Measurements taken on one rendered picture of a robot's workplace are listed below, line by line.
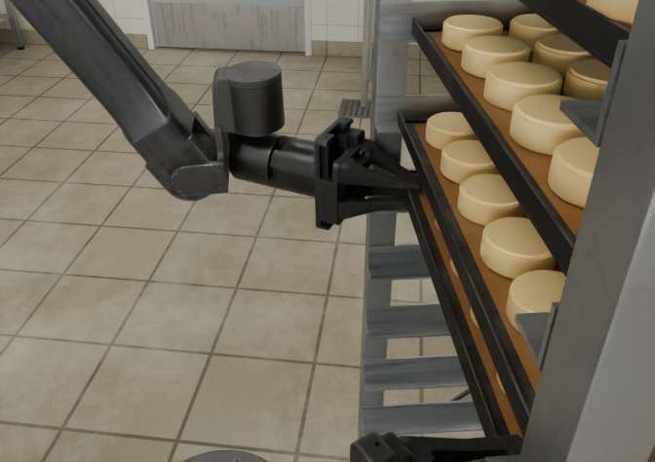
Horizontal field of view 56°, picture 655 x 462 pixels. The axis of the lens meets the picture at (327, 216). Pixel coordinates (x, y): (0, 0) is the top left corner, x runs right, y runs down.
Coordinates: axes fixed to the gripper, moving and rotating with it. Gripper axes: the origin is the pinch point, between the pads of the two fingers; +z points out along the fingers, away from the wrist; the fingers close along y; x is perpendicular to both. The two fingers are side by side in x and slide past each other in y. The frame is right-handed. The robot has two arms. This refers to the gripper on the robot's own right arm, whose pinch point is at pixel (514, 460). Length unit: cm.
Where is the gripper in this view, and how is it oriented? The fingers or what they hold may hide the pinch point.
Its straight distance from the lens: 39.2
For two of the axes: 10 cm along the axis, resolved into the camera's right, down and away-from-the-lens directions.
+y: 0.1, 8.4, 5.4
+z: 8.3, -3.0, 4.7
